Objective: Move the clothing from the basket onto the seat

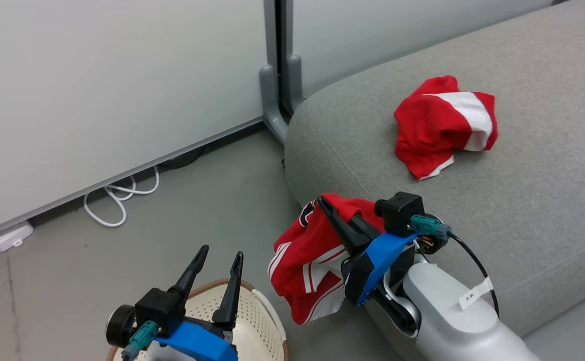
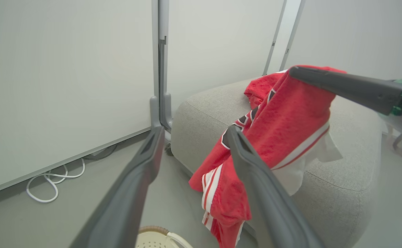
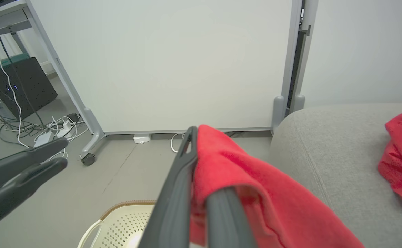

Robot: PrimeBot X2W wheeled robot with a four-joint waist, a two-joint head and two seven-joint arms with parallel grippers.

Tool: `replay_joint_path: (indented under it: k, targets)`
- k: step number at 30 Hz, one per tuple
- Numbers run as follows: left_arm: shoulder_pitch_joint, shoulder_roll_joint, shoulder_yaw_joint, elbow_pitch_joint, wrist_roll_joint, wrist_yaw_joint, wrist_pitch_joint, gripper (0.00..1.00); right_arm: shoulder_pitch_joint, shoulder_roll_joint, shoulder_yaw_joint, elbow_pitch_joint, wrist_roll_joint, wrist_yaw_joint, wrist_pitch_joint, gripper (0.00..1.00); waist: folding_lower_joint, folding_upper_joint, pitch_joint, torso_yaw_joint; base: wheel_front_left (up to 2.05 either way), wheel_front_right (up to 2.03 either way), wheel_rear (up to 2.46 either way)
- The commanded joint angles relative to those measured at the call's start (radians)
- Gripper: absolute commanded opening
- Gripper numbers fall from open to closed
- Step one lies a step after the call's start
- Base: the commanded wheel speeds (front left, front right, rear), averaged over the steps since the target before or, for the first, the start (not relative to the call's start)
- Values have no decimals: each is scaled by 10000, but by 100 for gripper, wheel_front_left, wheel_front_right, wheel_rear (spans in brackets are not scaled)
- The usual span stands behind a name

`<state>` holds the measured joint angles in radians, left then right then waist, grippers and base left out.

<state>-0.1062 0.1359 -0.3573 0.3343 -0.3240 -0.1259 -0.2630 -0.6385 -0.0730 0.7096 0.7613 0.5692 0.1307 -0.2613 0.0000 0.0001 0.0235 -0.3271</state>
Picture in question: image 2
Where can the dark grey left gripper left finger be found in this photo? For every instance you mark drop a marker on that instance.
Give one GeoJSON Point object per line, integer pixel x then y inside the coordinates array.
{"type": "Point", "coordinates": [125, 199]}

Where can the slim grey partition post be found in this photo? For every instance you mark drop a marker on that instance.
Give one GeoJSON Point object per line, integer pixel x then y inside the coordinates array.
{"type": "Point", "coordinates": [274, 43]}

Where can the white partition panel behind sofa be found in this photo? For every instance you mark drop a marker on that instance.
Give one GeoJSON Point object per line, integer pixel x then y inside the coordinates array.
{"type": "Point", "coordinates": [214, 44]}

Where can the red white-striped jersey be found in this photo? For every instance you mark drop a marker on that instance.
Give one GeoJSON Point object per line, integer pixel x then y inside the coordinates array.
{"type": "Point", "coordinates": [290, 127]}

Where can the cream perforated laundry basket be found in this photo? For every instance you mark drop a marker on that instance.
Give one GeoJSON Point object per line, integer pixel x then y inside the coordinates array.
{"type": "Point", "coordinates": [152, 239]}

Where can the white partition panel by window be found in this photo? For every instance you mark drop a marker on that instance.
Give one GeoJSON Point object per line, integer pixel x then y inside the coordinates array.
{"type": "Point", "coordinates": [359, 34]}

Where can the grey partition post with feet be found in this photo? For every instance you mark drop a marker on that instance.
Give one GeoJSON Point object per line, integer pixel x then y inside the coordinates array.
{"type": "Point", "coordinates": [163, 34]}

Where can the wide white partition panel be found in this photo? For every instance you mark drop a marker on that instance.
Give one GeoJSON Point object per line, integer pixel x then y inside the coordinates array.
{"type": "Point", "coordinates": [66, 86]}

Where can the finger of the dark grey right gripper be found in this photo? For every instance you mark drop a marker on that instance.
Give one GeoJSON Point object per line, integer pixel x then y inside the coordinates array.
{"type": "Point", "coordinates": [352, 88]}

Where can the grey fabric sofa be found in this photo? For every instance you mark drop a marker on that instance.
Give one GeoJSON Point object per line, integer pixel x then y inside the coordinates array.
{"type": "Point", "coordinates": [345, 206]}

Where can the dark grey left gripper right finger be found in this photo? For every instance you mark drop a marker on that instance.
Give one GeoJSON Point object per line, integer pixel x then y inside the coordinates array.
{"type": "Point", "coordinates": [270, 206]}

